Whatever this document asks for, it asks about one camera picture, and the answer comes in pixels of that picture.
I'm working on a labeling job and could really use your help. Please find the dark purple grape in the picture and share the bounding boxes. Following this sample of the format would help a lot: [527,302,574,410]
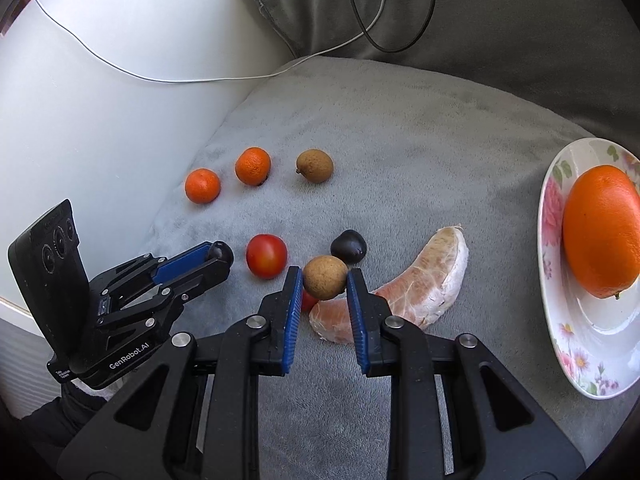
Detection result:
[207,241,235,267]
[330,229,368,264]

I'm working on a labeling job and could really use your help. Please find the floral white plate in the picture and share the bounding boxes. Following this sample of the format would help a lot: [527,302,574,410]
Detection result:
[537,137,640,401]

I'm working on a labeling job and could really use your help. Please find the small orange mandarin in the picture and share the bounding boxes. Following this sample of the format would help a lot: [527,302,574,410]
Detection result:
[184,168,222,205]

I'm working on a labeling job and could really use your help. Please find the peeled pomelo segment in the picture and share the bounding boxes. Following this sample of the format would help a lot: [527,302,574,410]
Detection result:
[308,225,469,345]

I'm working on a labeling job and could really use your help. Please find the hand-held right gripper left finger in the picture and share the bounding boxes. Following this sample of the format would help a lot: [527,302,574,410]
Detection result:
[57,266,304,480]

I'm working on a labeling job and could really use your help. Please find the large orange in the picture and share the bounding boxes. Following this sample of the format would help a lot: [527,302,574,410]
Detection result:
[562,164,640,301]

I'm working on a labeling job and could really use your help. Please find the grey blanket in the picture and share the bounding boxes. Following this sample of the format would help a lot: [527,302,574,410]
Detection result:
[145,0,640,480]

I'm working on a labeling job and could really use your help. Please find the red cherry tomato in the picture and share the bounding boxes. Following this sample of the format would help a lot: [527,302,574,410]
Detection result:
[245,233,289,279]

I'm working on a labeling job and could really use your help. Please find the black cable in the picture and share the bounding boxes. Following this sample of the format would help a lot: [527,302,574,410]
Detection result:
[341,0,437,54]

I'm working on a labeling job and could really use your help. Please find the white cable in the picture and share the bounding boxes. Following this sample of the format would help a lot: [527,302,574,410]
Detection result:
[29,0,392,83]

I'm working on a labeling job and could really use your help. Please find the brown longan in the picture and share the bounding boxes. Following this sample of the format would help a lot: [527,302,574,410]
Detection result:
[302,255,348,302]
[295,149,334,184]

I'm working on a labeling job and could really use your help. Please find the mandarin with dark spot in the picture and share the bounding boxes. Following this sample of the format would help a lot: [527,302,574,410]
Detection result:
[235,147,272,187]

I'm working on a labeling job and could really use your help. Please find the person's left forearm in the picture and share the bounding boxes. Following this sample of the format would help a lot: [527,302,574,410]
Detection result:
[10,394,108,461]

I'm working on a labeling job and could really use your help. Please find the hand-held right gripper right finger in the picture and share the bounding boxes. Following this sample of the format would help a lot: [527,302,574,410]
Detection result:
[346,267,586,480]

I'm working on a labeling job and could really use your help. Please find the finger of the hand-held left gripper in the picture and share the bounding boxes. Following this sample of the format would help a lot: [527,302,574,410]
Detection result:
[95,261,234,331]
[92,241,217,301]

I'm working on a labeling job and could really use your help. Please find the person's left hand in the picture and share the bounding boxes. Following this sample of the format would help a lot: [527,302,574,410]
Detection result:
[65,378,126,404]

